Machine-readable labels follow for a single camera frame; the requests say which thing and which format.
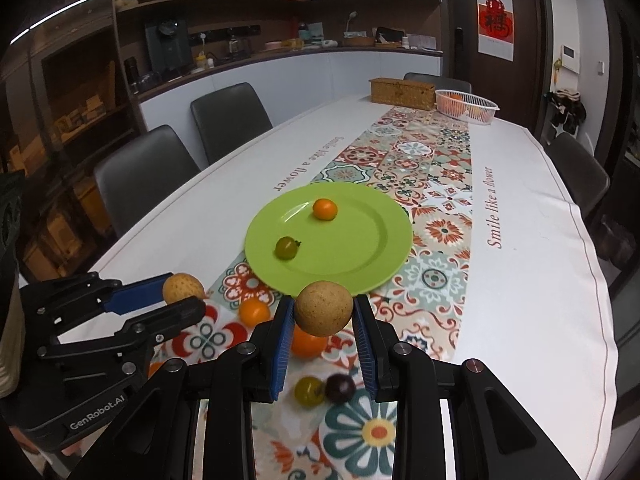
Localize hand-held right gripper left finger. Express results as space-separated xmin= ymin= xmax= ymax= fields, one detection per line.
xmin=70 ymin=297 xmax=296 ymax=480

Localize woven rectangular box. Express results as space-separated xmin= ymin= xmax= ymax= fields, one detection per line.
xmin=369 ymin=77 xmax=437 ymax=111

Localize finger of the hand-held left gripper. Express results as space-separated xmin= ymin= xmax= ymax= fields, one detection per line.
xmin=37 ymin=296 xmax=207 ymax=376
xmin=20 ymin=272 xmax=174 ymax=333

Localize tan round fruit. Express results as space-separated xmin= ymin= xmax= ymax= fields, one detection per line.
xmin=162 ymin=272 xmax=206 ymax=306
xmin=294 ymin=281 xmax=353 ymax=336

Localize grey dining chair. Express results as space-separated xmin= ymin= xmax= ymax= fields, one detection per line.
xmin=403 ymin=72 xmax=472 ymax=95
xmin=93 ymin=125 xmax=201 ymax=238
xmin=190 ymin=82 xmax=273 ymax=166
xmin=545 ymin=132 xmax=612 ymax=221

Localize dark purple fruit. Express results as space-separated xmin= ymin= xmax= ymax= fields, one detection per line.
xmin=325 ymin=374 xmax=357 ymax=404

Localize white plastic basket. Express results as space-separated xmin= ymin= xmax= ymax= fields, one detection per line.
xmin=435 ymin=89 xmax=501 ymax=126

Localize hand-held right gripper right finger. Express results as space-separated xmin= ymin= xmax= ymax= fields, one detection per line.
xmin=352 ymin=296 xmax=581 ymax=480

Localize dark brown door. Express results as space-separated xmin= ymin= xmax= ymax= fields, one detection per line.
xmin=447 ymin=0 xmax=548 ymax=136

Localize red calligraphy wall poster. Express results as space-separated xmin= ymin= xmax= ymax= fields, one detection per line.
xmin=476 ymin=0 xmax=517 ymax=58

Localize green tomato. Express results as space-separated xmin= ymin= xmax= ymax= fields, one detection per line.
xmin=275 ymin=236 xmax=302 ymax=261
xmin=293 ymin=376 xmax=326 ymax=406

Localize patterned table runner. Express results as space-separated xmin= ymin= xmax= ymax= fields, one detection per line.
xmin=148 ymin=102 xmax=475 ymax=480

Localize green plate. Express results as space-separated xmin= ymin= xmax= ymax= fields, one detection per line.
xmin=244 ymin=182 xmax=414 ymax=297

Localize dark wooden display cabinet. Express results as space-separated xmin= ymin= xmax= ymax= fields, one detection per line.
xmin=0 ymin=0 xmax=141 ymax=281

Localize white lower cabinets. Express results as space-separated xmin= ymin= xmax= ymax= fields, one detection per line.
xmin=137 ymin=52 xmax=443 ymax=133

